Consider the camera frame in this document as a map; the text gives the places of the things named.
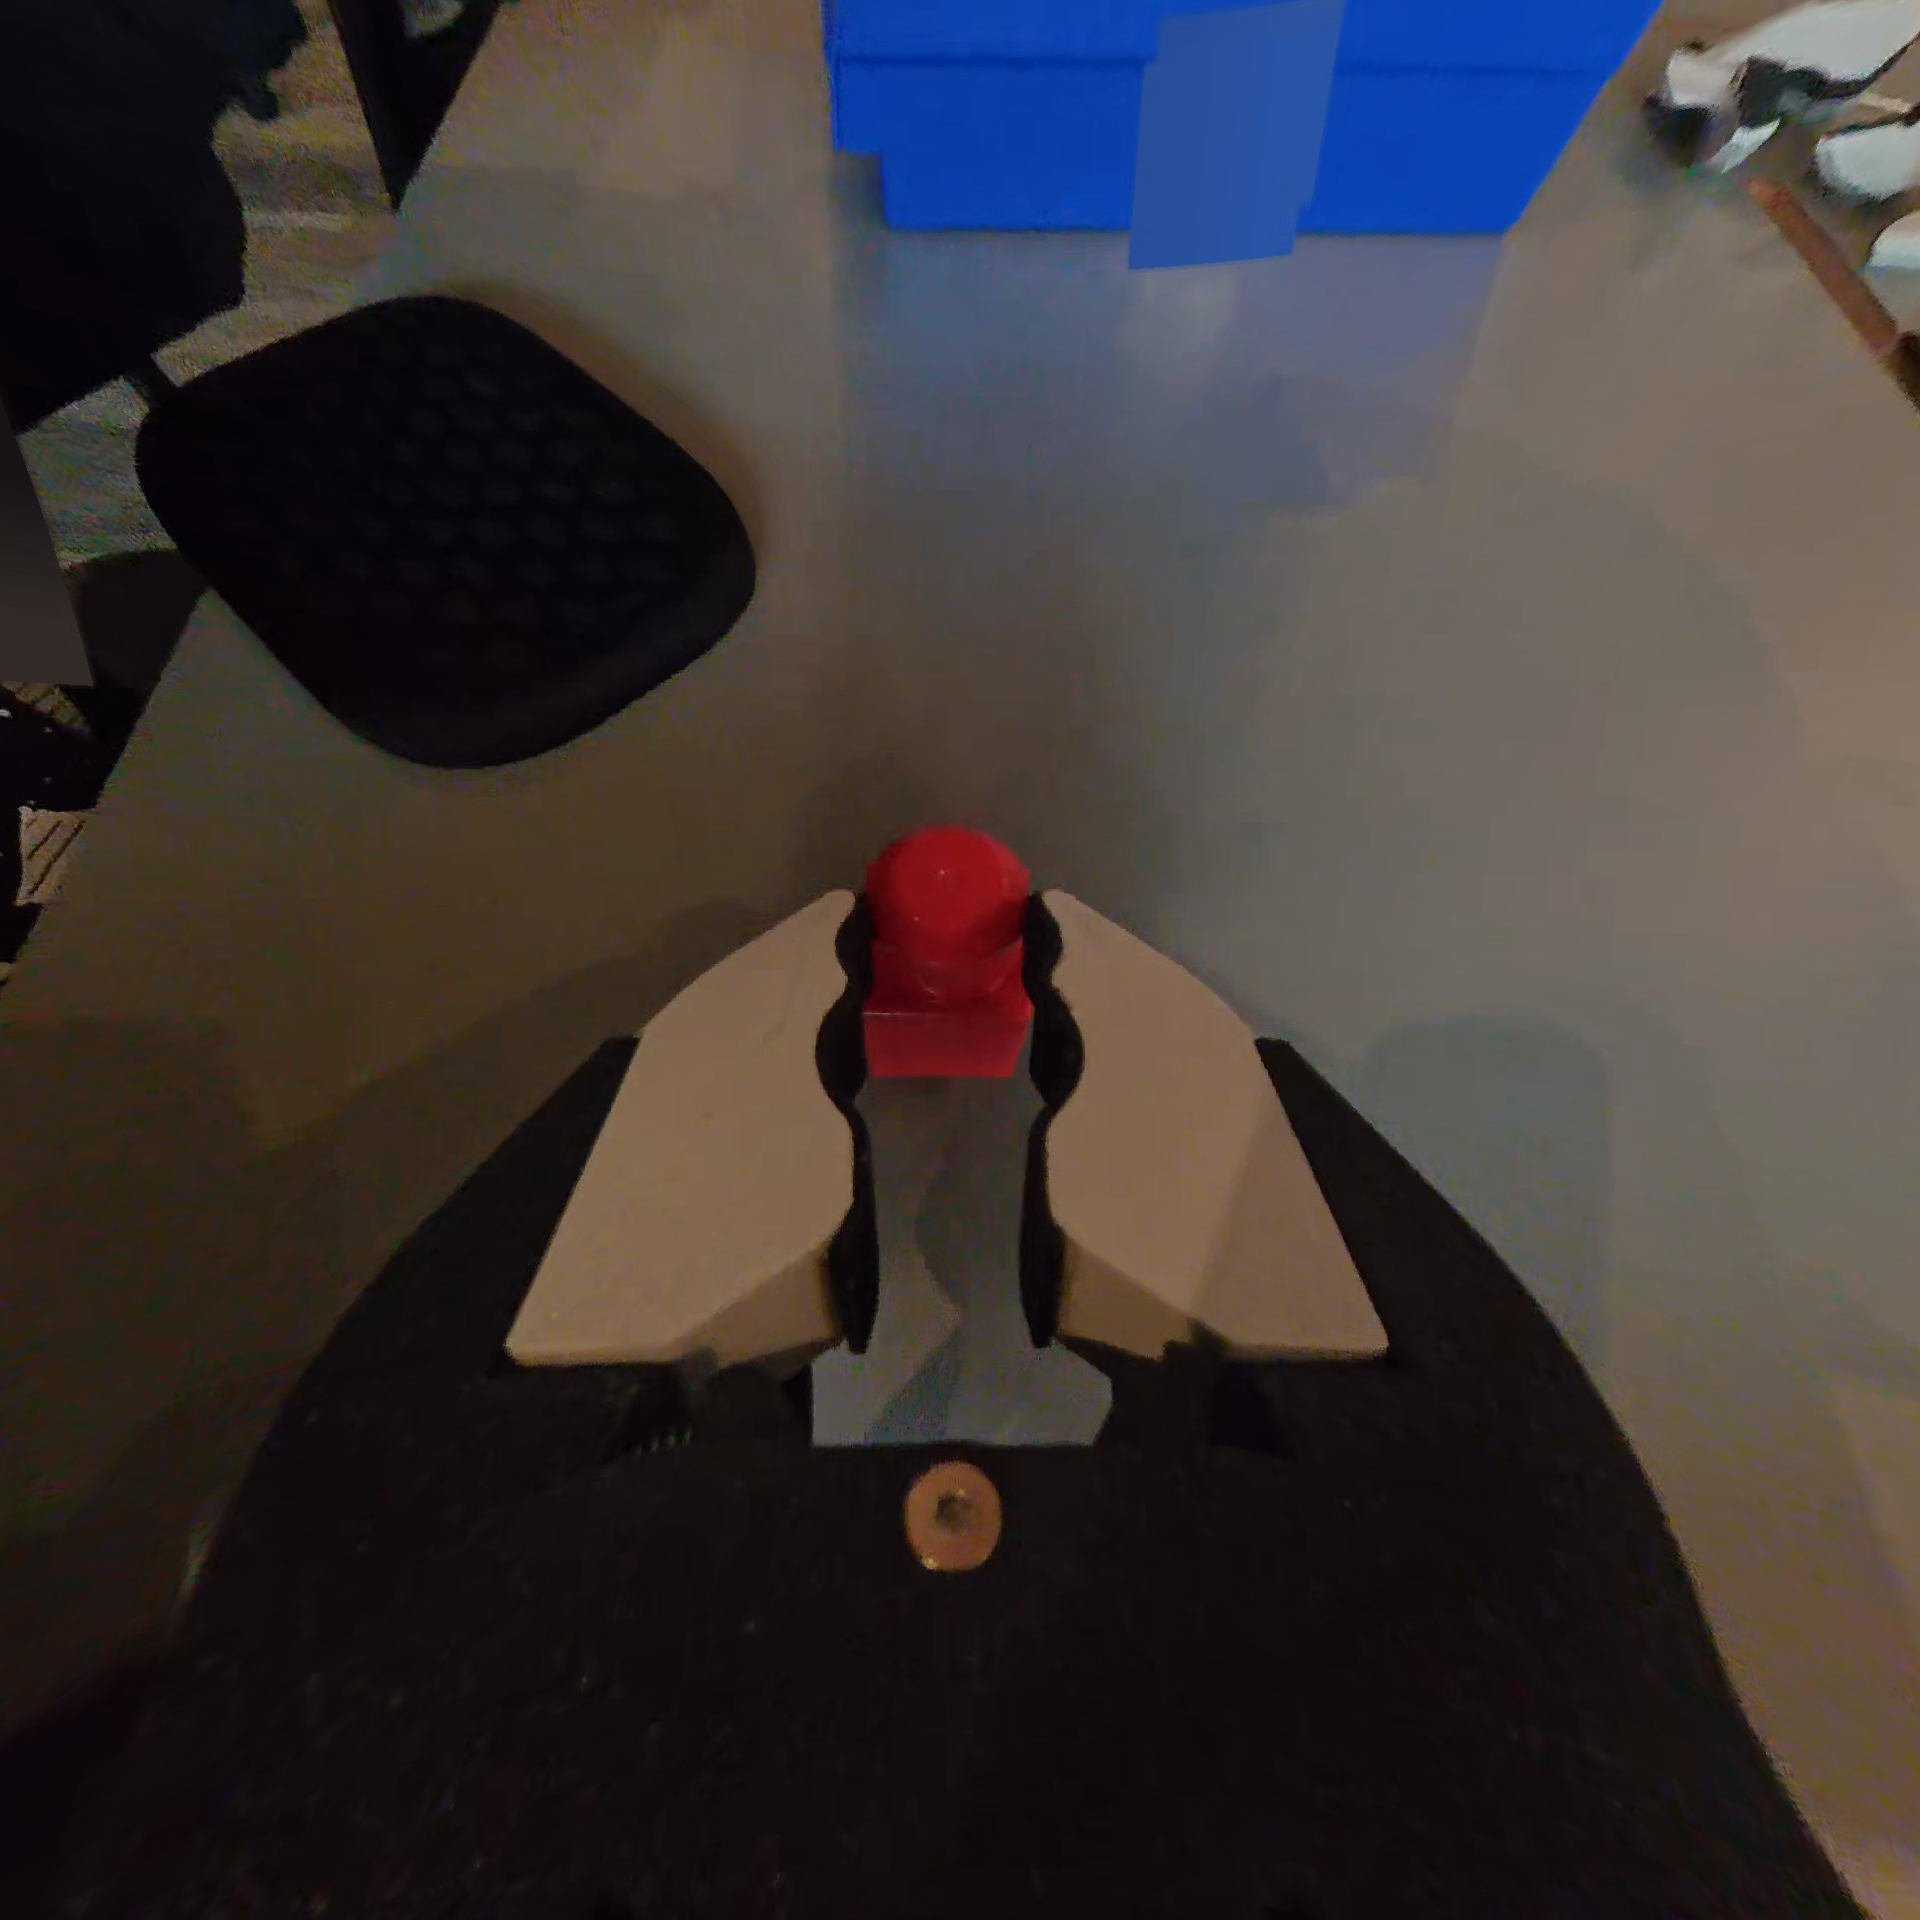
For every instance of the blue plastic bin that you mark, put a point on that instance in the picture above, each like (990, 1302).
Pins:
(975, 149)

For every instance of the white and black plastic part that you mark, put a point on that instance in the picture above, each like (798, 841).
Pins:
(1875, 158)
(1769, 67)

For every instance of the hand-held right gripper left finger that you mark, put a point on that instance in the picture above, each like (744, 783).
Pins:
(705, 1171)

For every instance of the red mega block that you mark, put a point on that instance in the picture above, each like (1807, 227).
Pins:
(945, 960)

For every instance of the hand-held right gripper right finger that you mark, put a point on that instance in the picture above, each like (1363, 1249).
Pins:
(1200, 1171)

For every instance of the brown wooden board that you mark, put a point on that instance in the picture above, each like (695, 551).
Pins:
(1839, 294)

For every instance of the person's left forearm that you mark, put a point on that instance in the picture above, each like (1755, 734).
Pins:
(119, 181)

